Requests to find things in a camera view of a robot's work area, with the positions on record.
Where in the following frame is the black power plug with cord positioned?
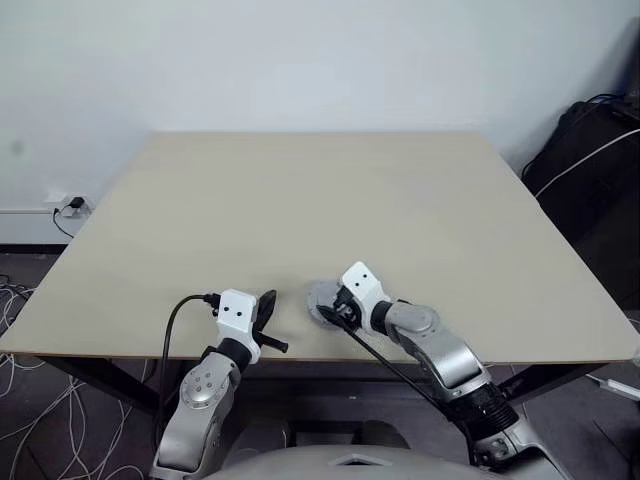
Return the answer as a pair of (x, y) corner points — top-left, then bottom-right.
(51, 196), (87, 237)

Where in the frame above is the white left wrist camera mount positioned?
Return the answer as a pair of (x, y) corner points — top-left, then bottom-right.
(215, 288), (263, 365)

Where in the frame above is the large black bag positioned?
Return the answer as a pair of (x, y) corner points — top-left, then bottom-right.
(521, 99), (640, 307)

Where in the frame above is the white wall power outlet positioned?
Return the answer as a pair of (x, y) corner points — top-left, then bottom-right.
(46, 190), (97, 219)

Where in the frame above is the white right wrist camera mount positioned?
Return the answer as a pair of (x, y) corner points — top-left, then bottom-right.
(340, 260), (387, 338)

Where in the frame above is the grey robot torso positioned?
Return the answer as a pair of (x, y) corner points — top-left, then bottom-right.
(208, 443), (477, 480)

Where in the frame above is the white floor wire tangle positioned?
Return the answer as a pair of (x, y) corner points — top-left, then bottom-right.
(0, 272), (157, 480)

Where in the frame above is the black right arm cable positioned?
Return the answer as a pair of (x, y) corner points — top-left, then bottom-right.
(341, 323), (477, 469)

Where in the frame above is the dark computer monitor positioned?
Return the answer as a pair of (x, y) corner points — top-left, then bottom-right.
(619, 16), (640, 102)

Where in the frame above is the white wall cable trunking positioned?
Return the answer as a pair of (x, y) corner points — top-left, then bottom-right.
(0, 206), (92, 246)

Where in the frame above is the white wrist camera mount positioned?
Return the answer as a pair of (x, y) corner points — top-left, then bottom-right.
(340, 260), (387, 338)
(215, 288), (263, 365)

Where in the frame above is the black table frame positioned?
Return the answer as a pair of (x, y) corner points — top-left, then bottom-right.
(33, 353), (612, 417)

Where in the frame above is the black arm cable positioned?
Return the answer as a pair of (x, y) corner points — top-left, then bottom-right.
(341, 323), (477, 469)
(156, 292), (222, 442)

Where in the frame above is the grey ribbed motor lid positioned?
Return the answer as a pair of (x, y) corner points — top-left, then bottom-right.
(304, 279), (347, 322)

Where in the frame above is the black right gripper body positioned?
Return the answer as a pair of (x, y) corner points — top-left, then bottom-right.
(332, 283), (366, 330)

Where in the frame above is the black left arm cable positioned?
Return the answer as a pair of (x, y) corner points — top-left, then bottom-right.
(156, 292), (222, 442)

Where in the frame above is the white floor object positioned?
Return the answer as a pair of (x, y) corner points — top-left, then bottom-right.
(586, 372), (640, 402)

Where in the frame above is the white cable over bag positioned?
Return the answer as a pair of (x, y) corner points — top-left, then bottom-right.
(536, 130), (640, 197)

